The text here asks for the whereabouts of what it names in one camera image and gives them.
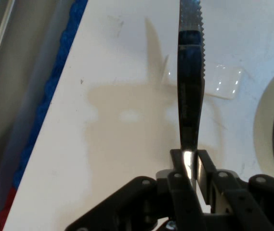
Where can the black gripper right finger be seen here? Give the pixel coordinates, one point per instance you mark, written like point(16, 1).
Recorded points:
point(247, 204)

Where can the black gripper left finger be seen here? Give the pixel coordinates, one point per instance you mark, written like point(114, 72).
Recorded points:
point(177, 192)

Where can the serrated steel table knife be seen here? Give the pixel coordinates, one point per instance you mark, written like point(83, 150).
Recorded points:
point(189, 96)

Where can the red foam mat edge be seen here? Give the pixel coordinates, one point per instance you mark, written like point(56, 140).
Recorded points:
point(6, 209)

